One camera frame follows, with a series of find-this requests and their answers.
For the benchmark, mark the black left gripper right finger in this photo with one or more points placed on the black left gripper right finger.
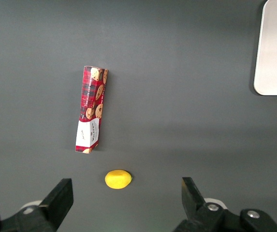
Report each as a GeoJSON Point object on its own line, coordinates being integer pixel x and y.
{"type": "Point", "coordinates": [193, 205]}

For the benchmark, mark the red tartan cookie box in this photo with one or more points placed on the red tartan cookie box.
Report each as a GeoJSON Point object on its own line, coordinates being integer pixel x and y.
{"type": "Point", "coordinates": [90, 108]}

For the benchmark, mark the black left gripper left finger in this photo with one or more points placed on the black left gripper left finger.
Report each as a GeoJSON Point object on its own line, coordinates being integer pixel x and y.
{"type": "Point", "coordinates": [53, 207]}

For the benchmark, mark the beige rectangular tray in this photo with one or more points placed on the beige rectangular tray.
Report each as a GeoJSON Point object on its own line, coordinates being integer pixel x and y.
{"type": "Point", "coordinates": [276, 48]}

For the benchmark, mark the yellow lemon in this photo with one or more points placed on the yellow lemon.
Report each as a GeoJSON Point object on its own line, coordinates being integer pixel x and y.
{"type": "Point", "coordinates": [117, 179]}

